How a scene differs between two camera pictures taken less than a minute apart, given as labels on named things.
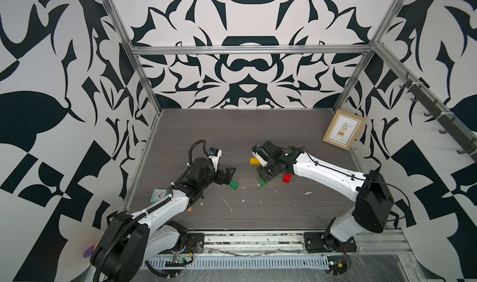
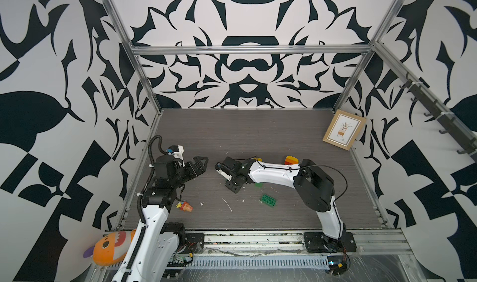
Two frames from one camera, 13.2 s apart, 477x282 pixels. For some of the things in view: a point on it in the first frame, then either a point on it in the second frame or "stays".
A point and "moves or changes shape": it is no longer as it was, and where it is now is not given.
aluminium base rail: (292, 243) stays
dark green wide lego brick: (261, 182) moves or changes shape
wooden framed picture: (344, 129) stays
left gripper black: (227, 176) -> (199, 169)
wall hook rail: (461, 132) stays
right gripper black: (264, 177) -> (230, 187)
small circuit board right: (337, 264) stays
